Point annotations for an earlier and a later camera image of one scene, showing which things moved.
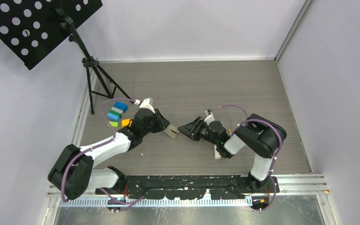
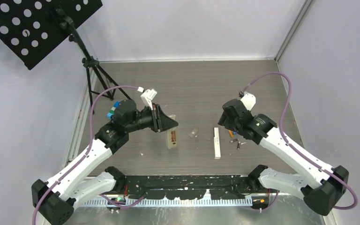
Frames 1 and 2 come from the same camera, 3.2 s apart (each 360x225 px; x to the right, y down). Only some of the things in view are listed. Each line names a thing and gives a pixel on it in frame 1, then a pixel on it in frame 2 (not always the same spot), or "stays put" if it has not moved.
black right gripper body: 201,131 -> 224,121
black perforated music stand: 33,29 stays put
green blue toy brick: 114,116 stays put
